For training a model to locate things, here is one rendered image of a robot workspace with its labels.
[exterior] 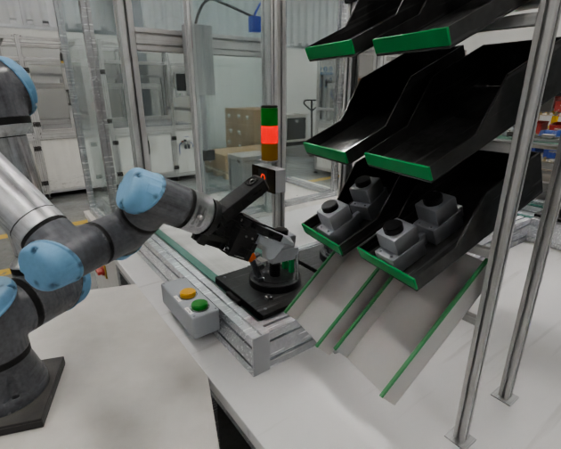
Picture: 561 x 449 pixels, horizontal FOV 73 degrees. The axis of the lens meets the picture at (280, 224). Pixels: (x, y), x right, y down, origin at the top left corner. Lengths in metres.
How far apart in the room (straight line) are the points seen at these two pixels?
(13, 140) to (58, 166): 5.28
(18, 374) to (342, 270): 0.67
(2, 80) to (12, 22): 8.05
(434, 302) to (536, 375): 0.41
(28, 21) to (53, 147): 3.37
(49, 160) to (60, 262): 5.56
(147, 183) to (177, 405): 0.46
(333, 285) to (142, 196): 0.43
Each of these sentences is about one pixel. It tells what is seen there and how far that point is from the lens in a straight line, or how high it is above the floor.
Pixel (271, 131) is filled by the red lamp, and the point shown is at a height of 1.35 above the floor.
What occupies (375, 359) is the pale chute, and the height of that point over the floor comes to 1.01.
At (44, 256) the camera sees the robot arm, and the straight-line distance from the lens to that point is 0.62.
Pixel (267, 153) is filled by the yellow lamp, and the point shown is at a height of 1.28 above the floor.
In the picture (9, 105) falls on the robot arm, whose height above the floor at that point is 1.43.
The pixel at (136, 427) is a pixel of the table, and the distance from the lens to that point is 0.86.
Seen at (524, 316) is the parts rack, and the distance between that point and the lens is 0.87.
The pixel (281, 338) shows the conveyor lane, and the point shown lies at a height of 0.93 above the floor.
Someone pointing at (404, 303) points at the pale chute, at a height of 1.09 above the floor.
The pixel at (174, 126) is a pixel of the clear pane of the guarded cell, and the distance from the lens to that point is 2.24.
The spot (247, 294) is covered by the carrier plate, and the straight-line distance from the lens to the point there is 0.99.
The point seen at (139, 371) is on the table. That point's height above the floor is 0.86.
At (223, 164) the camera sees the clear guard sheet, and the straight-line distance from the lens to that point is 1.50.
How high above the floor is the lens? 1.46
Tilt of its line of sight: 20 degrees down
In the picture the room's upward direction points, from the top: straight up
